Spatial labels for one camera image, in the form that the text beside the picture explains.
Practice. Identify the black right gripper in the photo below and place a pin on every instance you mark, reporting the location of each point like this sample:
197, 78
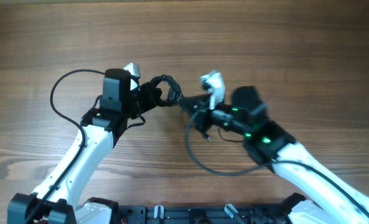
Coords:
201, 102

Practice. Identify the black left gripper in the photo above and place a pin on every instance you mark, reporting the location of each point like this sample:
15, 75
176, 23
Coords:
145, 89

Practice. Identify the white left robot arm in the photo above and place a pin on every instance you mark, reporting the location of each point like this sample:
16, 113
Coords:
55, 200

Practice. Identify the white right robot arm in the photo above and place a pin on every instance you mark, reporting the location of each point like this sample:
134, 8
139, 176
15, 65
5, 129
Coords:
326, 198

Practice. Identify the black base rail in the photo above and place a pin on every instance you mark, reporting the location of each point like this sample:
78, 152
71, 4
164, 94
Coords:
254, 214

